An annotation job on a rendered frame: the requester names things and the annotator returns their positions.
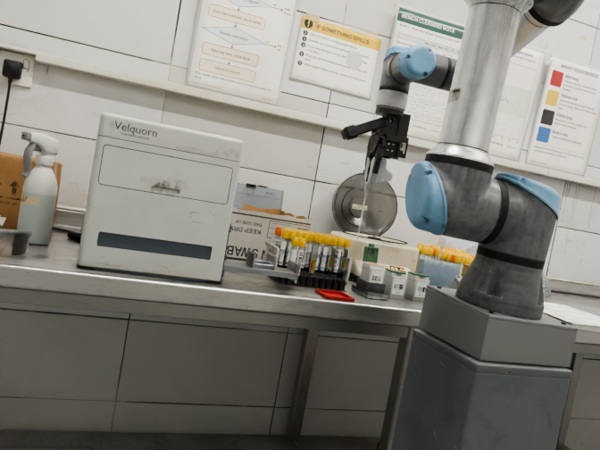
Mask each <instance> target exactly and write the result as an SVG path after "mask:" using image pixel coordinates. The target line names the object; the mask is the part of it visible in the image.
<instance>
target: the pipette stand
mask: <svg viewBox="0 0 600 450"><path fill-rule="evenodd" d="M459 268H460V265H457V264H454V263H451V262H439V261H435V260H430V259H424V258H419V260H418V264H417V270H416V272H419V273H422V274H425V275H428V276H429V281H430V285H431V286H436V287H437V286H440V287H442V288H449V286H450V285H451V283H452V281H453V280H454V278H455V276H458V272H459Z"/></svg>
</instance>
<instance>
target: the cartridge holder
mask: <svg viewBox="0 0 600 450"><path fill-rule="evenodd" d="M385 286H386V284H384V283H383V284H380V283H373V282H368V281H366V280H364V279H360V278H357V282H356V285H352V287H351V289H352V290H353V291H354V292H357V293H359V294H361V295H363V296H365V297H366V298H369V299H372V298H375V299H380V300H385V301H386V300H388V295H387V294H384V291H385Z"/></svg>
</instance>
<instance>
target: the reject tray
mask: <svg viewBox="0 0 600 450"><path fill-rule="evenodd" d="M315 293H317V294H318V295H320V296H322V297H324V298H325V299H329V300H338V301H346V302H354V298H352V297H351V296H349V295H347V294H345V293H344V292H340V291H332V290H324V289H317V288H316V289H315Z"/></svg>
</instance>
